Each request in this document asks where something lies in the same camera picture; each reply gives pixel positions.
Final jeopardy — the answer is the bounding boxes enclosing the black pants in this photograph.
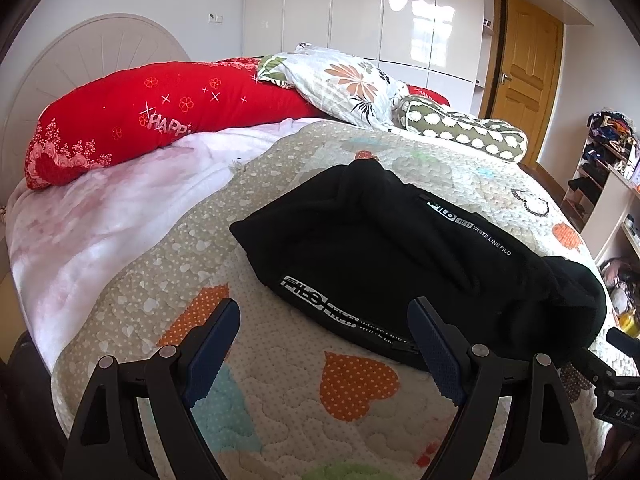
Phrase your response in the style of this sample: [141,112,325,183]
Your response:
[230,159,606,368]

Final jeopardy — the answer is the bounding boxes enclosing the heart patterned quilt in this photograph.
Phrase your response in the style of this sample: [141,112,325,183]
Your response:
[50,119,612,480]

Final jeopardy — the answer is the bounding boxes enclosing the pink white blanket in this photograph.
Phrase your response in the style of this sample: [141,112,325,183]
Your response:
[6,118,310,368]

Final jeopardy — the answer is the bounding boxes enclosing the white open shelf unit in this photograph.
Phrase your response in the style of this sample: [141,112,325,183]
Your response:
[561,108,639,266]

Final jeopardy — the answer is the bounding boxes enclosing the red pillow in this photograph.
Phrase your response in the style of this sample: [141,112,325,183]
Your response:
[22,57,450,191]

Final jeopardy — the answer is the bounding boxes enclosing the green cloud pattern pillow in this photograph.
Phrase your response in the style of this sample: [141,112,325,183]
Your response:
[392,96,528,162]

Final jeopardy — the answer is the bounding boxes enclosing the white round headboard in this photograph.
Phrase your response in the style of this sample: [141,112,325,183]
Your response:
[1,14,189,204]

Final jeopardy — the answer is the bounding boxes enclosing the wooden door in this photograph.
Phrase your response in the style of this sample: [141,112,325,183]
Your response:
[491,0,564,168]

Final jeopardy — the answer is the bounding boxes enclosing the floral white pillow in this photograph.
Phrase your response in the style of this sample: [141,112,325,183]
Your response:
[256,44,409,130]

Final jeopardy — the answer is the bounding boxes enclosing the white glossy wardrobe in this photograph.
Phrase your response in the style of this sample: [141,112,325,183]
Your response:
[242,0,485,114]

